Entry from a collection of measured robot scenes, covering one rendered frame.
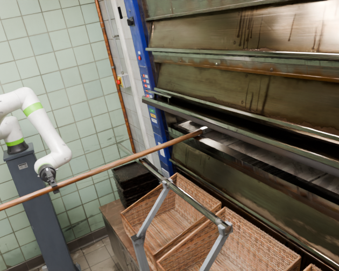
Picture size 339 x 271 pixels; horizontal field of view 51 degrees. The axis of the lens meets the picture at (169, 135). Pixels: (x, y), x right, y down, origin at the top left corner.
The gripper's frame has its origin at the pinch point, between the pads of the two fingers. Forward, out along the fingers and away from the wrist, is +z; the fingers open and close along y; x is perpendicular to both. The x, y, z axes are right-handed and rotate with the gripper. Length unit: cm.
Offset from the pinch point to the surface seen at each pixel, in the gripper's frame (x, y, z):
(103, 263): -22, 120, -84
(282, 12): -85, -67, 82
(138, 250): -24, 30, 39
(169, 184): -47, 2, 42
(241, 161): -83, 1, 49
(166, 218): -63, 60, -19
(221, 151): -84, 1, 32
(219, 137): -94, 1, 16
